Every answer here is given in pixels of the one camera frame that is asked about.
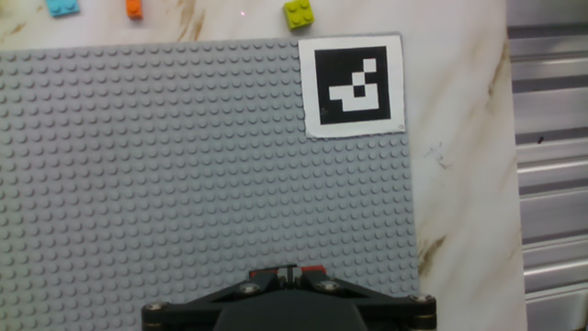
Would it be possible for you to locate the cyan Lego brick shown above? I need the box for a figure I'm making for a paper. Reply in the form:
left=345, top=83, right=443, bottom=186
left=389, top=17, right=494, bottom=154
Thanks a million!
left=45, top=0, right=81, bottom=18

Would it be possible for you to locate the lime Lego brick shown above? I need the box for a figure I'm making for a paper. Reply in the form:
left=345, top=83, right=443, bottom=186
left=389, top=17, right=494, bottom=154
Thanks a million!
left=283, top=0, right=316, bottom=32

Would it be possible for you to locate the black white fiducial marker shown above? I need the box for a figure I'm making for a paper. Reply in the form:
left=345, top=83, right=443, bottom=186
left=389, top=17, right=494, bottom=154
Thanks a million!
left=298, top=34, right=407, bottom=140

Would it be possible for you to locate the red Lego brick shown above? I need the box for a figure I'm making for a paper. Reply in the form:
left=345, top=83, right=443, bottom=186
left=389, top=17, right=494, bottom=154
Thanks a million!
left=249, top=264, right=327, bottom=279

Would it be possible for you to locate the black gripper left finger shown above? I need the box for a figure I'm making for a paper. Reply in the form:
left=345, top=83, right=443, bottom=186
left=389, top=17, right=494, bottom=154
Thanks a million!
left=141, top=268, right=291, bottom=331

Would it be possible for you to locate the grey Lego baseplate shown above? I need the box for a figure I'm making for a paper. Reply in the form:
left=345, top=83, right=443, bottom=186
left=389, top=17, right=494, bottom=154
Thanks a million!
left=0, top=32, right=422, bottom=331

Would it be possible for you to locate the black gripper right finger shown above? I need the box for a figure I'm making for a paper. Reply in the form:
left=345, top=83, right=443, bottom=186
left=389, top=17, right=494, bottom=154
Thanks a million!
left=291, top=268, right=437, bottom=331

